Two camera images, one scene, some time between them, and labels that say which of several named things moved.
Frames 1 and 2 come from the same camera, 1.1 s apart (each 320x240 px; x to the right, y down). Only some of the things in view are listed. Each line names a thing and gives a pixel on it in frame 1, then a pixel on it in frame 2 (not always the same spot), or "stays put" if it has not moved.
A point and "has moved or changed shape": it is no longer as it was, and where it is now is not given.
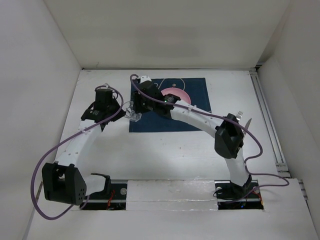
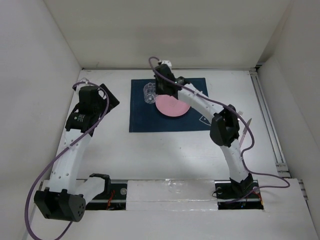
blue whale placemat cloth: (197, 90) stays put
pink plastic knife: (246, 127) stays put
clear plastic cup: (130, 113) has moved or changed shape
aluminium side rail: (281, 166) stays put
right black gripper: (139, 105) to (161, 88)
